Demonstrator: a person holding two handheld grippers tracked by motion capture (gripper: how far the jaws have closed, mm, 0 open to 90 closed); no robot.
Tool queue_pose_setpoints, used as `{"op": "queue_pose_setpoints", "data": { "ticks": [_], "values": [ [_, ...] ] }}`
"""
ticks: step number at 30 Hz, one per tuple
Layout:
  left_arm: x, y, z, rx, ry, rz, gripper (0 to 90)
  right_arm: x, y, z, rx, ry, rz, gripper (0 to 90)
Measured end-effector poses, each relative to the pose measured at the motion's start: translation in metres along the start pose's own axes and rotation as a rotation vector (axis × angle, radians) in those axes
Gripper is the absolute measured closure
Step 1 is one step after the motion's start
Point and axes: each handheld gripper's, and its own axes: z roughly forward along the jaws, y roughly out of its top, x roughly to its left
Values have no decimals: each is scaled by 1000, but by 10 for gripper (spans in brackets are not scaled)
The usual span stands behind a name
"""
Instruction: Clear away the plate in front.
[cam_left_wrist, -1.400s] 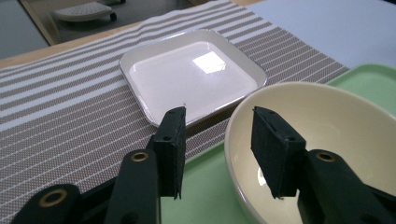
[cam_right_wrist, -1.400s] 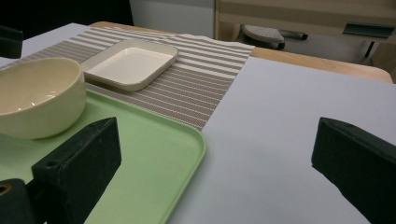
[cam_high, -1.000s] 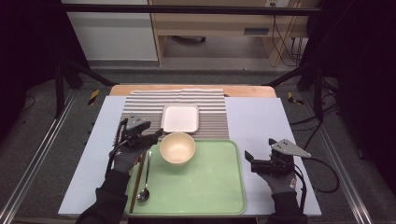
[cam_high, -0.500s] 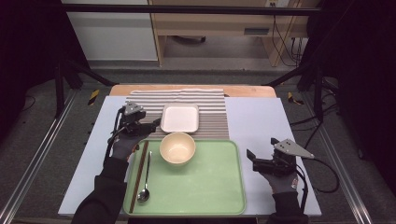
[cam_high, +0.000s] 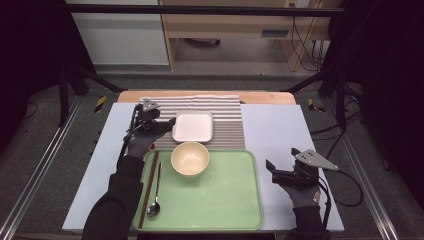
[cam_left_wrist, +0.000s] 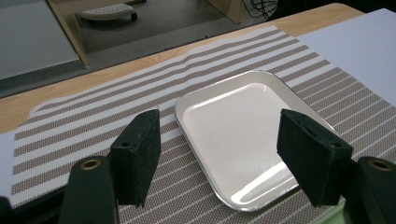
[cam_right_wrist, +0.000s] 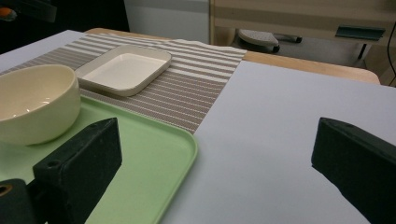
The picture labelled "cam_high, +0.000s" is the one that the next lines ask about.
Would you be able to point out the aluminium rail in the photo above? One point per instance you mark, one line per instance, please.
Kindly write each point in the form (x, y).
(33, 186)
(366, 186)

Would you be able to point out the striped woven placemat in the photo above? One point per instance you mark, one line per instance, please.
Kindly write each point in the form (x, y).
(226, 133)

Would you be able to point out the black metal stand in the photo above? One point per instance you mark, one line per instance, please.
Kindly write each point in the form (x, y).
(340, 100)
(63, 96)

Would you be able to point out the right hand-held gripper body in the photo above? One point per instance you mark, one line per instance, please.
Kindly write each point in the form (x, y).
(311, 160)

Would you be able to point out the dark rounded object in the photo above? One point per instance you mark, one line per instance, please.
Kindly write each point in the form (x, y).
(203, 42)

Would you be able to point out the white square plate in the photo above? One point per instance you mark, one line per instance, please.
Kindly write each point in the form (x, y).
(193, 128)

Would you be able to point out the dark curtain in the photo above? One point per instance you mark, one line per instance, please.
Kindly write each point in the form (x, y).
(30, 50)
(393, 66)

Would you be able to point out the white cabinet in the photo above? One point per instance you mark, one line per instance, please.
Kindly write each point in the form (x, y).
(120, 40)

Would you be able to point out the cream ceramic bowl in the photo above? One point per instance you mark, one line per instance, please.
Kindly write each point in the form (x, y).
(190, 160)

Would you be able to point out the brown wooden chopstick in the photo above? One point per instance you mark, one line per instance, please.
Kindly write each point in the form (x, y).
(147, 190)

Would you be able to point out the person's left hand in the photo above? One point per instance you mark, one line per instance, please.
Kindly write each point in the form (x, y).
(140, 146)

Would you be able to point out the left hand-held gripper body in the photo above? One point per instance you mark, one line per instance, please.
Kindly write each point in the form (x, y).
(145, 115)

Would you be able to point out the metal spoon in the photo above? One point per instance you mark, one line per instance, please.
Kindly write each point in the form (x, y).
(153, 209)

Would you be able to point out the blue-grey desk label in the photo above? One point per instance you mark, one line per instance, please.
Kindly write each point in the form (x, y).
(274, 33)

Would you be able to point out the black metal frame bar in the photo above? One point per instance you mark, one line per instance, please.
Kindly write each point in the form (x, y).
(200, 10)

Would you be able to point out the green plastic tray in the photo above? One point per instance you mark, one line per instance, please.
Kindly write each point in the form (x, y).
(216, 200)

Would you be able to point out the person's right hand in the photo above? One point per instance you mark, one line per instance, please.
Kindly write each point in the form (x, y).
(305, 196)

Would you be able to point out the light wooden desk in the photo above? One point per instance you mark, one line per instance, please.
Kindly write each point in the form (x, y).
(216, 28)

